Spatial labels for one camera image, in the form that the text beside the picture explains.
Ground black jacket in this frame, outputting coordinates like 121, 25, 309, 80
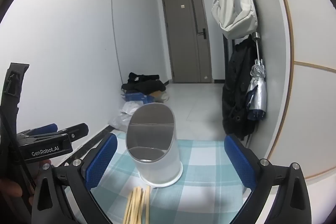
222, 36, 256, 140

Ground grey door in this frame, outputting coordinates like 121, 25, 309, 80
161, 0, 213, 83

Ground teal checked tablecloth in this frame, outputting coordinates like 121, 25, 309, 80
60, 132, 256, 224

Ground person's left hand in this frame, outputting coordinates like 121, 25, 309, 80
0, 160, 52, 206

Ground silver folding umbrella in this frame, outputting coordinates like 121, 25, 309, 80
247, 32, 268, 121

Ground thin wall cable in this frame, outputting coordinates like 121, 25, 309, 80
111, 0, 124, 85

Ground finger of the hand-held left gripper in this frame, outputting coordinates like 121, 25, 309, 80
31, 123, 58, 133
18, 123, 89, 143

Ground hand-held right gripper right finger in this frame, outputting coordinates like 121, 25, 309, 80
224, 134, 315, 224

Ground grey white utensil holder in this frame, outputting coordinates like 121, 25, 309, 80
126, 103, 183, 188

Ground blue box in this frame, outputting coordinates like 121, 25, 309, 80
123, 93, 153, 103

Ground bundle of wooden chopsticks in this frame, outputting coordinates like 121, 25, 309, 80
123, 185, 152, 224

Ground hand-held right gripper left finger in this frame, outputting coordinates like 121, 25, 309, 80
31, 133, 118, 224

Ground white shoulder bag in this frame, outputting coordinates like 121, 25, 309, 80
211, 0, 258, 39

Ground white cabinet wooden trim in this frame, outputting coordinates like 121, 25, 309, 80
262, 0, 336, 182

